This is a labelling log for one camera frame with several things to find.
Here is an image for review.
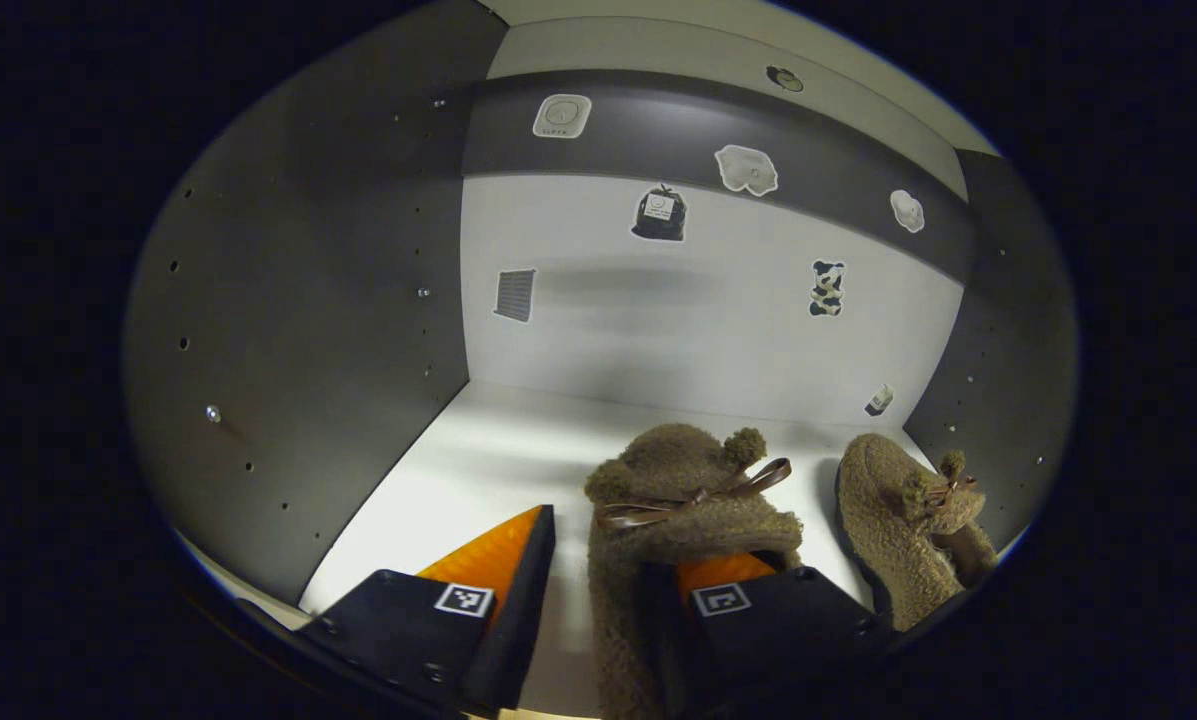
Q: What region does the white shoe cabinet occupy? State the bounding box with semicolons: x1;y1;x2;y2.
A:
123;0;1079;716

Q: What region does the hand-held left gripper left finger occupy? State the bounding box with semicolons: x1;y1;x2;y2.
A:
298;504;557;716

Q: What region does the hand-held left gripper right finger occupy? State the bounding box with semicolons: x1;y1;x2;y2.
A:
648;550;894;720

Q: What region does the brown fuzzy shoe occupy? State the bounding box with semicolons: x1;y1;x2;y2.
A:
836;432;999;633
585;423;804;720

